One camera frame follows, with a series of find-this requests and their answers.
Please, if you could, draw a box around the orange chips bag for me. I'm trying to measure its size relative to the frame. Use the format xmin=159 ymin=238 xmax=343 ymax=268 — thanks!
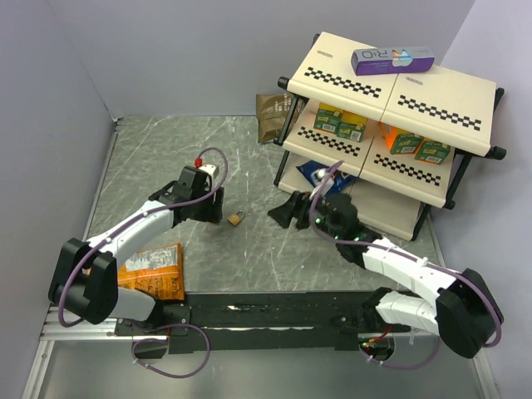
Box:
xmin=118 ymin=243 xmax=185 ymax=301

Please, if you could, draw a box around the blue snack bag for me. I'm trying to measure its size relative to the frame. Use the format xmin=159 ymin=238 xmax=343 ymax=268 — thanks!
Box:
xmin=296 ymin=160 xmax=357 ymax=195

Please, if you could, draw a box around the brown foil pouch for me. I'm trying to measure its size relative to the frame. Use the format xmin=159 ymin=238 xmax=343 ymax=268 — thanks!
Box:
xmin=255 ymin=93 xmax=293 ymax=144

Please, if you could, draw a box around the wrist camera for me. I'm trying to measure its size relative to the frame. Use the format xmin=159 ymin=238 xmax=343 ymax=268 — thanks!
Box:
xmin=194 ymin=157 xmax=219 ymax=180
xmin=311 ymin=167 xmax=334 ymax=196

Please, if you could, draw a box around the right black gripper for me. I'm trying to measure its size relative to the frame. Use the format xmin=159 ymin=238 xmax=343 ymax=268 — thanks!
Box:
xmin=267 ymin=190 xmax=342 ymax=241

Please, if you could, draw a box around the beige three-tier shelf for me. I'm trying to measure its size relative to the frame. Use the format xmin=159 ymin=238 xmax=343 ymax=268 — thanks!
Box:
xmin=274 ymin=32 xmax=506 ymax=240

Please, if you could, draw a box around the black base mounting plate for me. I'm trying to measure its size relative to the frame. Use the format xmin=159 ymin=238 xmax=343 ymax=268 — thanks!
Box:
xmin=115 ymin=291 xmax=389 ymax=354

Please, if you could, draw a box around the purple toothpaste box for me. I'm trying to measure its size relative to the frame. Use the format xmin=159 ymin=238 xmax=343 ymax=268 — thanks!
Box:
xmin=351 ymin=47 xmax=435 ymax=76

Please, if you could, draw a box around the green box far left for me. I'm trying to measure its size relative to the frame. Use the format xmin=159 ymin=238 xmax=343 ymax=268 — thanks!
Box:
xmin=313 ymin=102 xmax=343 ymax=135

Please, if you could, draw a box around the brass padlock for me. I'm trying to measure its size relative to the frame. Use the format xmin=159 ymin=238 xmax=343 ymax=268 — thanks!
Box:
xmin=227 ymin=210 xmax=245 ymax=227

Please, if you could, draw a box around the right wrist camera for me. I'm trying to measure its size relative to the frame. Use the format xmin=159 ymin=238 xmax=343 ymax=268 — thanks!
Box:
xmin=311 ymin=167 xmax=334 ymax=196

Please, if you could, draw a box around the green box far right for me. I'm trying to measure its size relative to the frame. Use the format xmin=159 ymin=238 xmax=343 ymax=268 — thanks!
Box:
xmin=415 ymin=138 xmax=451 ymax=165

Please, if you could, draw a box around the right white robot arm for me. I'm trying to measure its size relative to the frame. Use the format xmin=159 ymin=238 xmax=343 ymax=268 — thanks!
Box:
xmin=268 ymin=191 xmax=504 ymax=358

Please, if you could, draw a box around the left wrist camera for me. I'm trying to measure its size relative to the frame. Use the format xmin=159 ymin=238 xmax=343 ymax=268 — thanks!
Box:
xmin=194 ymin=157 xmax=219 ymax=180

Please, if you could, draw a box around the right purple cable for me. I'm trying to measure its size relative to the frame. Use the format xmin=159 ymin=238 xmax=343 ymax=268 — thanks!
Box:
xmin=307 ymin=160 xmax=504 ymax=370

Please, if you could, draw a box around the orange green box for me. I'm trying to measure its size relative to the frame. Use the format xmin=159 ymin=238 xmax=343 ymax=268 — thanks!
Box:
xmin=379 ymin=122 xmax=423 ymax=155

